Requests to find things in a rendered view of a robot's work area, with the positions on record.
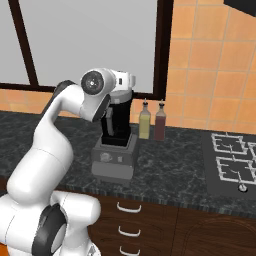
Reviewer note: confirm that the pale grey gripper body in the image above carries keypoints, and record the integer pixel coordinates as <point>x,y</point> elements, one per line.
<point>120,94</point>

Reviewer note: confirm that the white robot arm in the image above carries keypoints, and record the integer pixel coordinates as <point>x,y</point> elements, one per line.
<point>50,153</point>

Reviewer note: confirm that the black blender jar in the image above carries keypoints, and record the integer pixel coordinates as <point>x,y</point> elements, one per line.
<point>117,123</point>

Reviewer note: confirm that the yellow oil bottle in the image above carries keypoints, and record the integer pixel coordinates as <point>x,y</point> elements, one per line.
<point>144,124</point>

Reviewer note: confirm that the dark red sauce bottle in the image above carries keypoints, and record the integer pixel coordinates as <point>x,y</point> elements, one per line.
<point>160,126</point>

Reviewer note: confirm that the dark framed window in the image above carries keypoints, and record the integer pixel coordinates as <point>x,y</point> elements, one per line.
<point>90,36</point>

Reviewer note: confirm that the dark wood drawer front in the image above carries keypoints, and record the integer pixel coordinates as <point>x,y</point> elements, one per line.
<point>156,210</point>
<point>156,231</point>
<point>156,250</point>

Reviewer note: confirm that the dark grey hob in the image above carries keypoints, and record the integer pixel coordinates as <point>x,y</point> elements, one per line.
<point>213,173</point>

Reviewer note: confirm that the black range hood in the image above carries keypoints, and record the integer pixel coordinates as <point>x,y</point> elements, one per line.
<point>241,6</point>

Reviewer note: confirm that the silver hob knob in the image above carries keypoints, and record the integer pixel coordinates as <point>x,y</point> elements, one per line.
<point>242,188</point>

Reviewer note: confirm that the dark wood cupboard door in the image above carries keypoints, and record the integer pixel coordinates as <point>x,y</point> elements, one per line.
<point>216,235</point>

